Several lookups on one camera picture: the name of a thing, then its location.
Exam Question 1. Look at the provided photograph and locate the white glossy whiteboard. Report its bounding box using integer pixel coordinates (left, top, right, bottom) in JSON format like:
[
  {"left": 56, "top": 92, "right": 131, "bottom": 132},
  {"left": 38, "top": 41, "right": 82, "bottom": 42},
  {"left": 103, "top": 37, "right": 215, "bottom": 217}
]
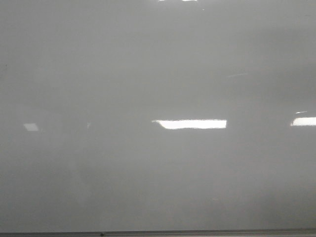
[{"left": 0, "top": 0, "right": 316, "bottom": 232}]

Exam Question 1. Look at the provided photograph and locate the grey aluminium whiteboard frame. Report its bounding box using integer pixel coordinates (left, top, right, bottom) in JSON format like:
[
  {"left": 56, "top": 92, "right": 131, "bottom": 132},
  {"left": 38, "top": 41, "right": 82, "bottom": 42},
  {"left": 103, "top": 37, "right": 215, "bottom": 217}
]
[{"left": 0, "top": 228, "right": 316, "bottom": 237}]

